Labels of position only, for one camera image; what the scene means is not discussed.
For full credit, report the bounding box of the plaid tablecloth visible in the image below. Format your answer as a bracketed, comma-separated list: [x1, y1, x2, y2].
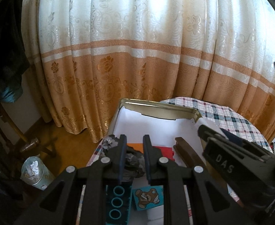
[86, 96, 272, 225]

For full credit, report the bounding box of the cylindrical waste bin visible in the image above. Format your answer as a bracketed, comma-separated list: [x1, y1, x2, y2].
[20, 154, 56, 191]

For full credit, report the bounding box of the wooden chair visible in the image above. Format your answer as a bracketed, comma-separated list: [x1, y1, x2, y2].
[0, 94, 58, 160]

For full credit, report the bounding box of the orange toy block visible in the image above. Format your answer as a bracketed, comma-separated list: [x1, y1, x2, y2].
[127, 142, 145, 156]

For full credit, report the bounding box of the teal bear picture block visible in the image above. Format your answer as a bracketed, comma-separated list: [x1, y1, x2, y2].
[132, 185, 164, 212]

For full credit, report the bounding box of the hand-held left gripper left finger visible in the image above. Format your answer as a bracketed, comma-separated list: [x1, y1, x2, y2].
[20, 134, 128, 225]

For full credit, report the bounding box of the dark hanging clothing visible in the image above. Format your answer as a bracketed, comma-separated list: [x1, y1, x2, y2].
[0, 0, 31, 104]

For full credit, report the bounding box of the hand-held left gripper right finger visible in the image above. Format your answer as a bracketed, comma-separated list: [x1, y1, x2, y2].
[144, 135, 253, 225]

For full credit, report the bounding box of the red toy block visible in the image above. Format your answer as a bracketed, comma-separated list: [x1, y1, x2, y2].
[151, 145, 176, 162]

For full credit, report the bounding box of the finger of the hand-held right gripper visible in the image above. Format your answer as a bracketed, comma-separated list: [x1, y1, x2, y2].
[221, 128, 243, 144]
[198, 125, 275, 163]

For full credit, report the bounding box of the dark brown wooden bar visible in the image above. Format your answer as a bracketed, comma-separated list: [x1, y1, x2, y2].
[173, 136, 207, 169]

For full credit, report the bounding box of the teal building block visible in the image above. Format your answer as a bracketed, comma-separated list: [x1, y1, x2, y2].
[105, 185, 133, 225]

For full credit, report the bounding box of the cream and orange curtain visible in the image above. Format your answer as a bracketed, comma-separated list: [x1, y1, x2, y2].
[20, 0, 275, 143]

